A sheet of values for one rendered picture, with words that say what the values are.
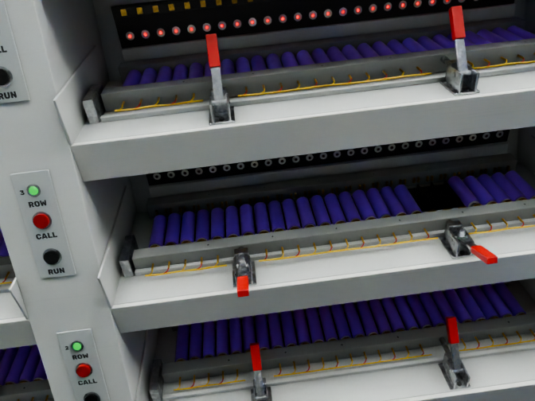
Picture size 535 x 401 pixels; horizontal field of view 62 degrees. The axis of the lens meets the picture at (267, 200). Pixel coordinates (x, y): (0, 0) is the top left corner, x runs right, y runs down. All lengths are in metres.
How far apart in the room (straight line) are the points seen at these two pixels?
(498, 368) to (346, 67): 0.46
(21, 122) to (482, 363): 0.66
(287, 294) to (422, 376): 0.24
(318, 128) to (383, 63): 0.12
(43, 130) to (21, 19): 0.11
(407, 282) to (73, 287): 0.39
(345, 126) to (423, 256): 0.20
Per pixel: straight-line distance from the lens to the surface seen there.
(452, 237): 0.59
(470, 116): 0.55
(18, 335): 0.63
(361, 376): 0.69
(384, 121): 0.51
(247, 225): 0.60
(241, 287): 0.48
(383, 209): 0.62
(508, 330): 0.76
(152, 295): 0.56
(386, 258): 0.57
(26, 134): 0.53
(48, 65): 0.51
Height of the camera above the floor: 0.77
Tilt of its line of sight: 17 degrees down
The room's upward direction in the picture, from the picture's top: 7 degrees counter-clockwise
